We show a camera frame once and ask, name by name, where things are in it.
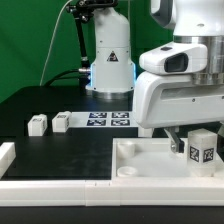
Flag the white sheet with AprilTags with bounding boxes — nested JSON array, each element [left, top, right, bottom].
[[70, 111, 137, 128]]

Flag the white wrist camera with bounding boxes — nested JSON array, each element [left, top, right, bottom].
[[139, 42, 208, 75]]

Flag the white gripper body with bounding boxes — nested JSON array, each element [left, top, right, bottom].
[[132, 72, 224, 129]]

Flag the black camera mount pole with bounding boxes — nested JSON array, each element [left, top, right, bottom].
[[66, 0, 118, 68]]

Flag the white U-shaped obstacle fence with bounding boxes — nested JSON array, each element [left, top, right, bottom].
[[0, 142, 224, 207]]

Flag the white cable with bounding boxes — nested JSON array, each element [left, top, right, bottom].
[[39, 0, 73, 87]]

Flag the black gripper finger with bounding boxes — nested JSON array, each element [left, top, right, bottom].
[[217, 122, 224, 138], [164, 127, 185, 153]]

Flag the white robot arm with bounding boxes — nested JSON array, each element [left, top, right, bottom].
[[89, 0, 224, 153]]

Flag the black cable bundle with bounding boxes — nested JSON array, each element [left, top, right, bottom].
[[44, 68, 92, 88]]

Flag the white square tabletop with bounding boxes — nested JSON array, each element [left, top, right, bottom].
[[111, 137, 224, 183]]

